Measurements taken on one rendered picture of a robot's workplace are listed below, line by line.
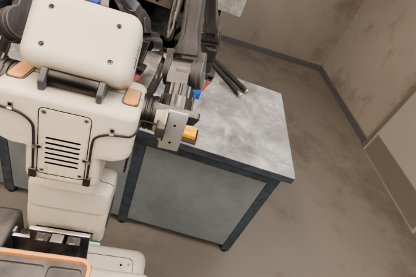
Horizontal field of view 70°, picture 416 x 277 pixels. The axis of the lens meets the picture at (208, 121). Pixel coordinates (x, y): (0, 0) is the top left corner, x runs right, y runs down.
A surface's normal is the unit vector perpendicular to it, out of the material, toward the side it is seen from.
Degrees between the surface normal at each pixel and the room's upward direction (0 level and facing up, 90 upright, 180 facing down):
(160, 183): 90
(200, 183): 90
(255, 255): 0
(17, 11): 59
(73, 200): 82
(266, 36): 90
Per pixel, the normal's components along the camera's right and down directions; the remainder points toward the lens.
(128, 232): 0.31, -0.74
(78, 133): 0.05, 0.53
